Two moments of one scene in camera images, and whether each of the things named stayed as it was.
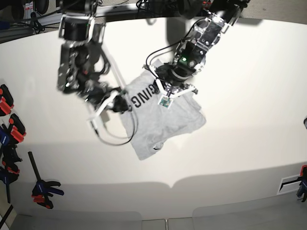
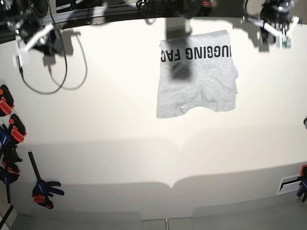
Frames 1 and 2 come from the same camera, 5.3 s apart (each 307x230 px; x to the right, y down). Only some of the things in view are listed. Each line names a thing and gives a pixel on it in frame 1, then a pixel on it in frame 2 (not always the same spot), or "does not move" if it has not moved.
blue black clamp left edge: [9, 169] does not move
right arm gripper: [173, 75] → [276, 11]
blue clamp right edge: [301, 193] does not move
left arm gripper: [96, 94] → [26, 23]
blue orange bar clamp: [42, 190] does not move
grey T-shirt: [151, 125] → [196, 68]
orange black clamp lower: [17, 128] does not move
